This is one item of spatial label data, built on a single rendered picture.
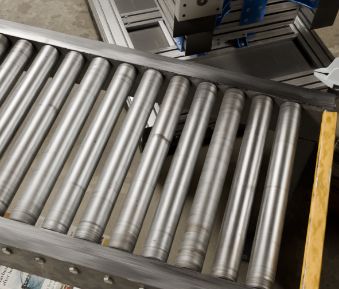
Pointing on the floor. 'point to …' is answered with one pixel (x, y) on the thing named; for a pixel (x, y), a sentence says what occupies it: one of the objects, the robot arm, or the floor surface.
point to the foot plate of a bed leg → (248, 247)
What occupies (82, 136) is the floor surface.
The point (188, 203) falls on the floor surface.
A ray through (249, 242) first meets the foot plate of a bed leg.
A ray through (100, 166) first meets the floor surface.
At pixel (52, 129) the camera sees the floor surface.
